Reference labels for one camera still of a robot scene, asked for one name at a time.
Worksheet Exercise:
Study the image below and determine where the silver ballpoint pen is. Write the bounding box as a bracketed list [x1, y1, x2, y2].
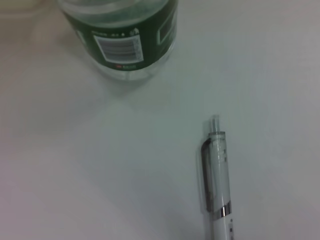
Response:
[201, 114, 237, 240]

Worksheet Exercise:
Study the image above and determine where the clear green-label water bottle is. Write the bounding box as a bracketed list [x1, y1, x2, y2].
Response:
[56, 0, 179, 81]

